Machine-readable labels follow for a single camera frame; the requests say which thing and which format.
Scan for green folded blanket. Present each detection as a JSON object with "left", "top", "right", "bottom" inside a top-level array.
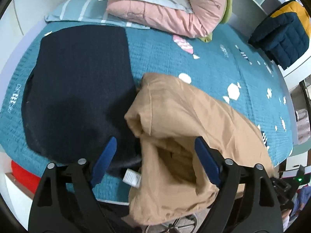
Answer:
[{"left": 197, "top": 0, "right": 234, "bottom": 43}]

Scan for pink folded quilt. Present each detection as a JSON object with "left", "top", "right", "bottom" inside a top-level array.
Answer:
[{"left": 107, "top": 0, "right": 232, "bottom": 38}]

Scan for red object under bed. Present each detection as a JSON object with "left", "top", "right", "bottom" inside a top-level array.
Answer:
[{"left": 11, "top": 161, "right": 41, "bottom": 194}]

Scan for teal quilted bed cover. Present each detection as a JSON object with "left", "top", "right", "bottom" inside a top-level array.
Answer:
[{"left": 0, "top": 21, "right": 294, "bottom": 203}]

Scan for tan snap-button jacket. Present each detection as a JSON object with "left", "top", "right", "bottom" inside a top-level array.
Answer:
[{"left": 125, "top": 73, "right": 274, "bottom": 225}]

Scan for dark navy folded garment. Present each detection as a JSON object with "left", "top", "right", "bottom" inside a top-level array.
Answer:
[{"left": 21, "top": 25, "right": 141, "bottom": 176}]

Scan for striped light blue pillow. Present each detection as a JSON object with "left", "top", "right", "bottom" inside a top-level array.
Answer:
[{"left": 45, "top": 0, "right": 149, "bottom": 30}]

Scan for navy and yellow puffer jacket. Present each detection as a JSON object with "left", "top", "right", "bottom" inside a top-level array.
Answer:
[{"left": 248, "top": 0, "right": 310, "bottom": 70}]

